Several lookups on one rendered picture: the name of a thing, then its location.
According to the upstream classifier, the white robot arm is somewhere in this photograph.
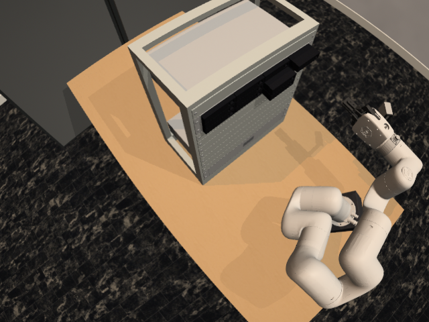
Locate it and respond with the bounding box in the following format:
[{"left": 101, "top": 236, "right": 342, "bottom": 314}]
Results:
[{"left": 281, "top": 133, "right": 422, "bottom": 309}]

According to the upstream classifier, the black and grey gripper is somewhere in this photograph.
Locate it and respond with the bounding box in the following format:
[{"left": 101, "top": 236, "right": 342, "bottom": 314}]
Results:
[{"left": 341, "top": 97, "right": 394, "bottom": 150}]

